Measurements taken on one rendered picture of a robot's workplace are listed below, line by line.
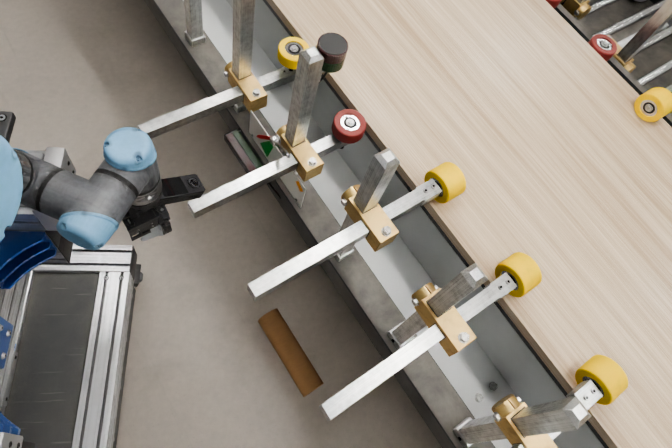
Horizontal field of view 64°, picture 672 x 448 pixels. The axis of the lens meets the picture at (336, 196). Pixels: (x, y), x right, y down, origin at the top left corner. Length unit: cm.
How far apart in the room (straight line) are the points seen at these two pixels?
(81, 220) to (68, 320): 99
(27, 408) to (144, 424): 36
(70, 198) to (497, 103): 103
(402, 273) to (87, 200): 86
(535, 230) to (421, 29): 62
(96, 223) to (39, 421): 101
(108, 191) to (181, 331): 116
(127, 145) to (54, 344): 103
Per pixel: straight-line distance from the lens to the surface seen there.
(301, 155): 125
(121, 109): 242
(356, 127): 128
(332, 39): 107
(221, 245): 208
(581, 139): 153
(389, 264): 145
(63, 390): 180
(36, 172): 92
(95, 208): 88
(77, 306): 185
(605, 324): 132
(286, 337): 191
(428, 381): 132
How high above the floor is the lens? 193
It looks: 61 degrees down
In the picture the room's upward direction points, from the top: 21 degrees clockwise
